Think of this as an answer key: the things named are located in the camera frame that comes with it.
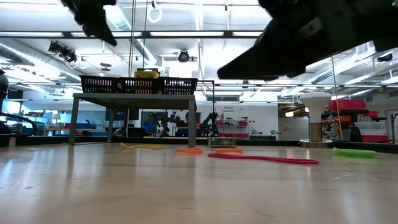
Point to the white storage container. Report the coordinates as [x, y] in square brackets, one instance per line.
[370, 128]

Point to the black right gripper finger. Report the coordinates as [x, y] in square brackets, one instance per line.
[280, 53]
[297, 73]

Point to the red storage bin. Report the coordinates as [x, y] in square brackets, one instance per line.
[346, 105]

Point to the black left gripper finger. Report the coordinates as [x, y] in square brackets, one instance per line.
[94, 21]

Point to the red rubber band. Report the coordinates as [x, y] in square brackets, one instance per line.
[264, 158]

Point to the black track light cluster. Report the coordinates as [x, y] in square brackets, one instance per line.
[66, 56]

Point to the black background robot arm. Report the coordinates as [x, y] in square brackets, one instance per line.
[211, 123]

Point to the black ceiling spotlight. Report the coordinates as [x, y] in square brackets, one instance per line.
[184, 57]

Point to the black slotted plastic bin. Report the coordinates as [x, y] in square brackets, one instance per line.
[140, 86]
[178, 86]
[98, 84]

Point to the orange rubber band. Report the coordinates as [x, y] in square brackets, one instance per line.
[229, 151]
[188, 151]

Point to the grey perforated metal shelf riser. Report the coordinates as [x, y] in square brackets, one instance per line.
[133, 101]

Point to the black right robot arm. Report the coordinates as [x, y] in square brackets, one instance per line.
[379, 21]

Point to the yellow green Crayola crayon box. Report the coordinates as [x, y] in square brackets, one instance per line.
[146, 74]
[222, 142]

